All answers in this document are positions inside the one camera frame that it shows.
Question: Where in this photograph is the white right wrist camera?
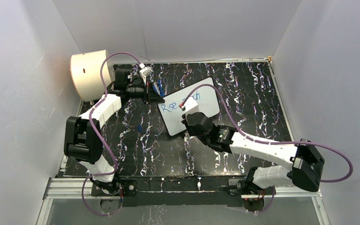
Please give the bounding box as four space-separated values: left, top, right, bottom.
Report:
181 97 200 116

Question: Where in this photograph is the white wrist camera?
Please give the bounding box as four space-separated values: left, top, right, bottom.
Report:
139 63 153 80
181 97 200 116

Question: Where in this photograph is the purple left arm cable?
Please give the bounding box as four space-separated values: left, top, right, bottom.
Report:
81 52 143 217

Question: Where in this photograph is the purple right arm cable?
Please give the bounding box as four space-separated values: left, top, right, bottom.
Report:
180 83 353 215

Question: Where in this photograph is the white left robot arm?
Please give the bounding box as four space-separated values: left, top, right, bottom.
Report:
64 67 164 195

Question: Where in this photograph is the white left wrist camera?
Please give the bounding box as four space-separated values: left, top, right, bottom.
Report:
139 63 153 80

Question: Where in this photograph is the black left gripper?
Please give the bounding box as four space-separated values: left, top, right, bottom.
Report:
127 81 166 105

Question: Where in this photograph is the black framed whiteboard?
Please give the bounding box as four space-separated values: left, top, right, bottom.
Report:
157 76 220 136

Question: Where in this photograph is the cream cylindrical drum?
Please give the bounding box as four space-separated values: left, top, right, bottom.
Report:
70 50 115 102

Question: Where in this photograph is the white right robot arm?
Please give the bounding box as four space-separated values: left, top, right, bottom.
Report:
181 112 324 194

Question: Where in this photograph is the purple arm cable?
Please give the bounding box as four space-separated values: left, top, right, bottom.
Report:
180 83 353 215
81 52 143 217

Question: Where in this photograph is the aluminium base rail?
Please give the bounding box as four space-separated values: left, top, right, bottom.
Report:
37 176 329 225

